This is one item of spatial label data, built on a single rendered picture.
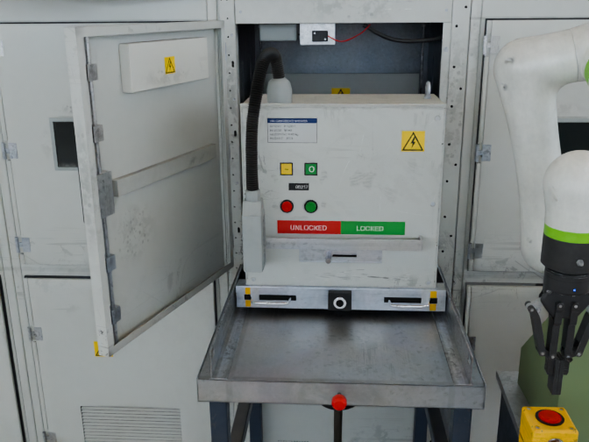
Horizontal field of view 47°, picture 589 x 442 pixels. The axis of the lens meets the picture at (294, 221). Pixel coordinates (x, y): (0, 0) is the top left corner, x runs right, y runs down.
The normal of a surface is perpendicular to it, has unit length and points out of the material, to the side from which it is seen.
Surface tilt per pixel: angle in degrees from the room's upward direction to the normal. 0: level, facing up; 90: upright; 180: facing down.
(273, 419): 90
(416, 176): 90
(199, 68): 90
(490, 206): 90
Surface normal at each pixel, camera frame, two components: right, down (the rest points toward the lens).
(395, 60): -0.07, 0.30
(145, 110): 0.92, 0.11
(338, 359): -0.01, -0.95
